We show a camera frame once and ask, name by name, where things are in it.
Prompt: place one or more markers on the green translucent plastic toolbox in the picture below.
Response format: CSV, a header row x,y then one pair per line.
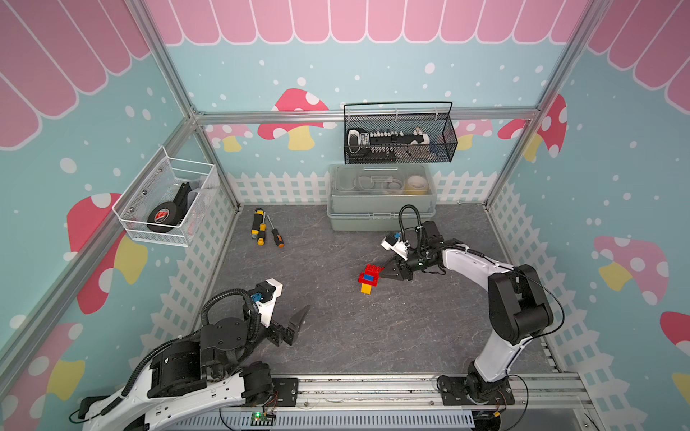
x,y
369,197

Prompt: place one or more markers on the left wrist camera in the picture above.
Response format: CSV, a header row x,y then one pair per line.
x,y
265,296

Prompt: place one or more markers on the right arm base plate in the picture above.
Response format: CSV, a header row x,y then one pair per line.
x,y
472,390

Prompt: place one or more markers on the red 2x4 lego brick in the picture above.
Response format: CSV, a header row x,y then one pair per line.
x,y
362,281
373,271

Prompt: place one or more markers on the orange black small screwdriver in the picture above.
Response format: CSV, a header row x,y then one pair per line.
x,y
277,237

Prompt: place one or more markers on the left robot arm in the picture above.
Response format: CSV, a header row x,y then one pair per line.
x,y
204,370

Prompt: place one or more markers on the small green circuit board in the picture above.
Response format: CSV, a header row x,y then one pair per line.
x,y
262,419

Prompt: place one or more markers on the yellow 2x2 lego brick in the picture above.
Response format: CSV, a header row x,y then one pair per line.
x,y
366,288

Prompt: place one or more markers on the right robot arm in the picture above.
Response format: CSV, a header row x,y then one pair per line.
x,y
519,310

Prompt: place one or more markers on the socket bit set holder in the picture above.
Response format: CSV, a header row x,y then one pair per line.
x,y
388,143

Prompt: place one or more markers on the clear wall-mounted bin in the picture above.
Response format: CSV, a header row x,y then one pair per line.
x,y
159,183

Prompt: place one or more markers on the black wire mesh basket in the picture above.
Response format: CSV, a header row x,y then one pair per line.
x,y
433,118

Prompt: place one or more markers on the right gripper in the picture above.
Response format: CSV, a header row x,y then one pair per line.
x,y
399,268

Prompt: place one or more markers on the aluminium front rail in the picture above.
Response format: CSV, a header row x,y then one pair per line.
x,y
410,392

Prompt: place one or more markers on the white tape roll in toolbox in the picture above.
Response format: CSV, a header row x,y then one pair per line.
x,y
416,185

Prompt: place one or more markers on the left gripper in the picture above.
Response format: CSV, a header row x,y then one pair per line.
x,y
278,334

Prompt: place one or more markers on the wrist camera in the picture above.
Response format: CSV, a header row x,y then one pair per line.
x,y
395,242
265,296

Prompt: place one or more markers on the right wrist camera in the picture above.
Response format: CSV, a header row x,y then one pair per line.
x,y
395,242

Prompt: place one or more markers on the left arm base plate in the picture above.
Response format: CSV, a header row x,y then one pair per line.
x,y
285,393

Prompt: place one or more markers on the yellow black ratchet screwdriver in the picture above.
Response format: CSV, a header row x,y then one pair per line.
x,y
258,231

